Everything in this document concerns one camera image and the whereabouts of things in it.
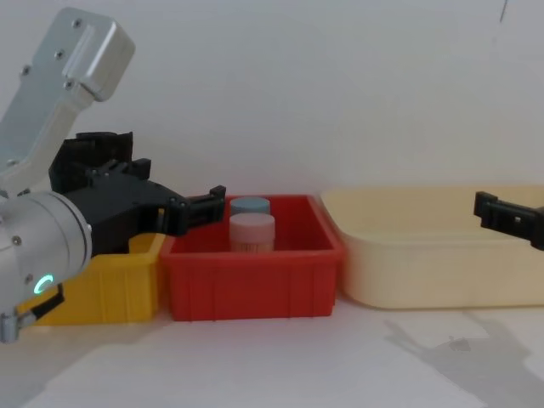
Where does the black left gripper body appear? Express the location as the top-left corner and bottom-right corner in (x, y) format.
(48, 131), (188, 256)

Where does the jar with blue lid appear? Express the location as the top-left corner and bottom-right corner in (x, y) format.
(229, 195), (272, 218)

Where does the jar with pink lid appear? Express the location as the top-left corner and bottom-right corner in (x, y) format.
(229, 212), (276, 253)

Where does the yellow plastic bin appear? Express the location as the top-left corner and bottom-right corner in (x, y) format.
(31, 231), (167, 326)

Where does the red plastic bin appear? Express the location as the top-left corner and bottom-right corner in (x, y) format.
(159, 194), (348, 323)

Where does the cream plastic tub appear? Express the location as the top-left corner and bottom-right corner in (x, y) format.
(319, 183), (544, 310)

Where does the thin dark gripper cable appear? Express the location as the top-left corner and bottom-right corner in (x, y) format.
(0, 283), (65, 343)

